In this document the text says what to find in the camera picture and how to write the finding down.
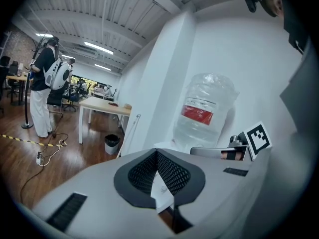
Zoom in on white power strip with cable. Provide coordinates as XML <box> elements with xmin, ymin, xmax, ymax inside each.
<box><xmin>19</xmin><ymin>132</ymin><xmax>69</xmax><ymax>204</ymax></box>

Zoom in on person's light shirt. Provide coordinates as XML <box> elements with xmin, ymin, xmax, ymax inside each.
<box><xmin>239</xmin><ymin>33</ymin><xmax>315</xmax><ymax>239</ymax></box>

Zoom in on white cable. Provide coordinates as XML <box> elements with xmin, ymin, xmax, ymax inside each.
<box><xmin>39</xmin><ymin>139</ymin><xmax>68</xmax><ymax>168</ymax></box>

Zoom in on white humanoid robot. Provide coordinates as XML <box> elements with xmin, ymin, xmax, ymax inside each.
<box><xmin>29</xmin><ymin>36</ymin><xmax>60</xmax><ymax>138</ymax></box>

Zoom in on grey trash bin black liner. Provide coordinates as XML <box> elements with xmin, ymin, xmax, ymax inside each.
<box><xmin>104</xmin><ymin>134</ymin><xmax>121</xmax><ymax>156</ymax></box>

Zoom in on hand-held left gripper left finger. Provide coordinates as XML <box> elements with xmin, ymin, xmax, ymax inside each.
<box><xmin>31</xmin><ymin>147</ymin><xmax>176</xmax><ymax>239</ymax></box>

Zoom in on wooden desk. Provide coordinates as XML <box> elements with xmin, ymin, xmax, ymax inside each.
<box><xmin>6</xmin><ymin>75</ymin><xmax>34</xmax><ymax>107</ymax></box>

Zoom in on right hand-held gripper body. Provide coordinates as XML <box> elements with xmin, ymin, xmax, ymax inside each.
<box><xmin>190</xmin><ymin>120</ymin><xmax>273</xmax><ymax>163</ymax></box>

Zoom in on yellow black striped tape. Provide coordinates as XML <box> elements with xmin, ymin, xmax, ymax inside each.
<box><xmin>0</xmin><ymin>133</ymin><xmax>63</xmax><ymax>148</ymax></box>

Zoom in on clear water jug red label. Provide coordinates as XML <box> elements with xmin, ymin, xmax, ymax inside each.
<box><xmin>171</xmin><ymin>72</ymin><xmax>240</xmax><ymax>149</ymax></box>

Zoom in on black blue office chair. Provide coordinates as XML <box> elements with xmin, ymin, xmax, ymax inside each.
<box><xmin>62</xmin><ymin>83</ymin><xmax>83</xmax><ymax>113</ymax></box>

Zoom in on person's right hand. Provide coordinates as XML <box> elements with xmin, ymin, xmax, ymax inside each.
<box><xmin>221</xmin><ymin>151</ymin><xmax>244</xmax><ymax>161</ymax></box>

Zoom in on person's face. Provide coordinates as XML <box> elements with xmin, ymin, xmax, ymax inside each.
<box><xmin>268</xmin><ymin>0</ymin><xmax>285</xmax><ymax>18</ymax></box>

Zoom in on wooden table white legs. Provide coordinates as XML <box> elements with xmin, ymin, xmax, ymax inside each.
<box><xmin>78</xmin><ymin>96</ymin><xmax>132</xmax><ymax>145</ymax></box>

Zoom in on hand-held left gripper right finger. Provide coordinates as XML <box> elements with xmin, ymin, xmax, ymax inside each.
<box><xmin>157</xmin><ymin>147</ymin><xmax>273</xmax><ymax>239</ymax></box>

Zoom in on black head-mounted camera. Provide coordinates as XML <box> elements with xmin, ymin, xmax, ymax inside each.
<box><xmin>241</xmin><ymin>0</ymin><xmax>262</xmax><ymax>13</ymax></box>

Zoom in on black coat rack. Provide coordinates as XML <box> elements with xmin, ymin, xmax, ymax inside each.
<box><xmin>21</xmin><ymin>32</ymin><xmax>54</xmax><ymax>129</ymax></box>

